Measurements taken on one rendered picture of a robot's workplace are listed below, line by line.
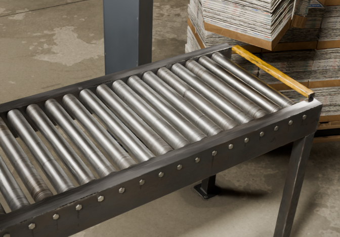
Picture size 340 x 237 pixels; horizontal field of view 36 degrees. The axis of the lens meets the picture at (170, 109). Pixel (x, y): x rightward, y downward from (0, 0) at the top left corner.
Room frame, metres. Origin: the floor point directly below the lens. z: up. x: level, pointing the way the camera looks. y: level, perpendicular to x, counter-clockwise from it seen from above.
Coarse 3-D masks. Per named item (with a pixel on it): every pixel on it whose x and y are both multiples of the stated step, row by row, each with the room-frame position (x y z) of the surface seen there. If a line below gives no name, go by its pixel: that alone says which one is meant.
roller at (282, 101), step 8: (216, 56) 1.87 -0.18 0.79; (224, 56) 1.86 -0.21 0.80; (224, 64) 1.81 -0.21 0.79; (232, 64) 1.80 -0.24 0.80; (232, 72) 1.77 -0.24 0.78; (240, 72) 1.74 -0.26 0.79; (248, 72) 1.74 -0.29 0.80; (248, 80) 1.70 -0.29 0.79; (256, 80) 1.68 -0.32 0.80; (256, 88) 1.65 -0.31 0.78; (264, 88) 1.63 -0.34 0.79; (272, 88) 1.63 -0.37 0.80; (272, 96) 1.59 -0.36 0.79; (280, 96) 1.58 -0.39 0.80; (280, 104) 1.55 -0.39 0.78; (288, 104) 1.53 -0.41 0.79
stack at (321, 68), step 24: (192, 0) 2.54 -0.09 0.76; (192, 24) 2.50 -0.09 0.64; (312, 24) 2.36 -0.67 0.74; (336, 24) 2.39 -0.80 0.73; (192, 48) 2.47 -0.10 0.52; (336, 48) 2.40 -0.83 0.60; (264, 72) 2.30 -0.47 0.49; (288, 72) 2.34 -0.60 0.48; (312, 72) 2.37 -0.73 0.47; (336, 72) 2.40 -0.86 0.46; (288, 96) 2.34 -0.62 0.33; (336, 96) 2.40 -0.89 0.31; (288, 144) 2.35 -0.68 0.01
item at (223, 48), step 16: (208, 48) 1.92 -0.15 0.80; (224, 48) 1.93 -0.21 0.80; (144, 64) 1.76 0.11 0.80; (160, 64) 1.77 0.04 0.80; (96, 80) 1.62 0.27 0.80; (112, 80) 1.63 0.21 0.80; (32, 96) 1.49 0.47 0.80; (48, 96) 1.50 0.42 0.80; (0, 112) 1.39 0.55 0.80; (32, 128) 1.45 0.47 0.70
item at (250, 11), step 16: (208, 0) 1.79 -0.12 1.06; (224, 0) 1.74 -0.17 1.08; (240, 0) 1.69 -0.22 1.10; (256, 0) 1.65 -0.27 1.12; (272, 0) 1.63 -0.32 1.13; (288, 0) 1.75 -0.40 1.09; (208, 16) 1.81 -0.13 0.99; (224, 16) 1.77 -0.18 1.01; (240, 16) 1.72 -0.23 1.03; (256, 16) 1.68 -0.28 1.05; (272, 16) 1.65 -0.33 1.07; (288, 16) 1.77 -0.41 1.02; (240, 32) 1.74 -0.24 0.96; (256, 32) 1.70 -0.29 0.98; (272, 32) 1.68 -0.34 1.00
